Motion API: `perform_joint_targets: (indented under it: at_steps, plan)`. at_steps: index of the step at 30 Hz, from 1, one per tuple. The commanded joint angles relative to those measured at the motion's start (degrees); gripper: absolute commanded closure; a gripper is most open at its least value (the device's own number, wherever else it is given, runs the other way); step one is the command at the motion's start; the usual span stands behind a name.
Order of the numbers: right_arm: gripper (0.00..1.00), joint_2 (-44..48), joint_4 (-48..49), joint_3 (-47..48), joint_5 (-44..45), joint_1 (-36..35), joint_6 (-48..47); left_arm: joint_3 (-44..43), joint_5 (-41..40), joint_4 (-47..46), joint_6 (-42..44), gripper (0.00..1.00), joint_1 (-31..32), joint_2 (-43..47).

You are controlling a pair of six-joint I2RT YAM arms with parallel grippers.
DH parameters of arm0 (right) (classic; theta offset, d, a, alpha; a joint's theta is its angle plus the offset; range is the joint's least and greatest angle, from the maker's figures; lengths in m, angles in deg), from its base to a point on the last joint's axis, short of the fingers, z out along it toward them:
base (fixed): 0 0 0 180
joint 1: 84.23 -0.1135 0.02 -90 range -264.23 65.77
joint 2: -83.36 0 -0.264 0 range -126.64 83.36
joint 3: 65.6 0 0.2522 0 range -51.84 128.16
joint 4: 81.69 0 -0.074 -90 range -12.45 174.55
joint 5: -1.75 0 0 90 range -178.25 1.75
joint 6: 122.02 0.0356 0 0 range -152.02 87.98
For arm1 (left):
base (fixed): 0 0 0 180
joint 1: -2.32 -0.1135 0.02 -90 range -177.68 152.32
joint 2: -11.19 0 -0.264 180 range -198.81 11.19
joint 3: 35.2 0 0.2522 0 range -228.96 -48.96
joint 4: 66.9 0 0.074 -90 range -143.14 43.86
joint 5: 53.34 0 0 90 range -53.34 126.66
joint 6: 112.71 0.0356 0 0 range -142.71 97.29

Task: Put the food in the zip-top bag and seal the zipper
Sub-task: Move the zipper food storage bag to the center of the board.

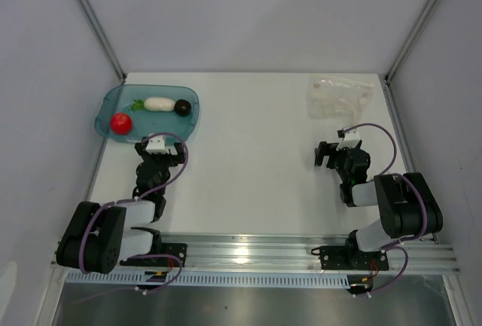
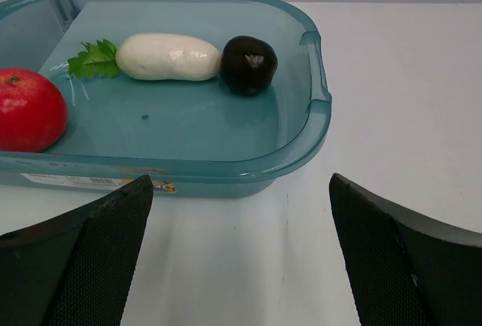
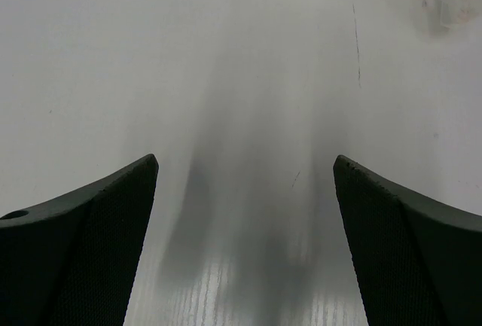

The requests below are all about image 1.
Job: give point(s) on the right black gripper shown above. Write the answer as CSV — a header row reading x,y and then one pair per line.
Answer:
x,y
324,149

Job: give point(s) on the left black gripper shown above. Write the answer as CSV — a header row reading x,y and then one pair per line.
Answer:
x,y
173,159

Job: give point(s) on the dark round fruit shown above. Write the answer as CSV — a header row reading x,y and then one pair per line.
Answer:
x,y
182,108

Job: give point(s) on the white radish with leaves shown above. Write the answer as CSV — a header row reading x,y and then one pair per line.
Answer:
x,y
153,104

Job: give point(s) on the clear zip top bag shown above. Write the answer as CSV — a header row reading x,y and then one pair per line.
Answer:
x,y
333,97

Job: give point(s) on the red tomato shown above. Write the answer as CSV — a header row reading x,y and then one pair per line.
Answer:
x,y
121,124

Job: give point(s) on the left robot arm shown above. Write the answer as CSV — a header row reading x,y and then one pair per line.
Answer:
x,y
100,236

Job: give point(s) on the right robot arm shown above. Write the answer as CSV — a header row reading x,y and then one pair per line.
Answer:
x,y
406,207

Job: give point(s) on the teal plastic tray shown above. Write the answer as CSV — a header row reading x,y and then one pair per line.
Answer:
x,y
121,99

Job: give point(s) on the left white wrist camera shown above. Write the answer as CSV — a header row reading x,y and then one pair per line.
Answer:
x,y
156,145

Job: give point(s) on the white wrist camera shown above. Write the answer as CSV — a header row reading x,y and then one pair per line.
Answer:
x,y
348,138
156,145

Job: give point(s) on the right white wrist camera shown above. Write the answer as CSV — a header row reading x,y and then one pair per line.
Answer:
x,y
348,138

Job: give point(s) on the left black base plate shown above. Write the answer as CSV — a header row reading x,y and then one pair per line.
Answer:
x,y
178,250

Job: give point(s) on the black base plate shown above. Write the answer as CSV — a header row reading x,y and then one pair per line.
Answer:
x,y
333,257
178,250

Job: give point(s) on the aluminium mounting rail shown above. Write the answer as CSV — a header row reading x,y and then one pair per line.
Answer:
x,y
291,254

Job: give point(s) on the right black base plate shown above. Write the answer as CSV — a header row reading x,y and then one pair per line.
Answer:
x,y
333,257

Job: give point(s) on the white slotted cable duct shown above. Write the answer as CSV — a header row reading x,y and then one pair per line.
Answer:
x,y
200,278

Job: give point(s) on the left aluminium frame post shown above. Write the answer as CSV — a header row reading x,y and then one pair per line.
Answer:
x,y
99,33

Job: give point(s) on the aluminium frame post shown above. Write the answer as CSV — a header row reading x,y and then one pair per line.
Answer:
x,y
415,32
99,33

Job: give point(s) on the right aluminium frame post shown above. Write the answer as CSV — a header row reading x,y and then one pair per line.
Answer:
x,y
415,32

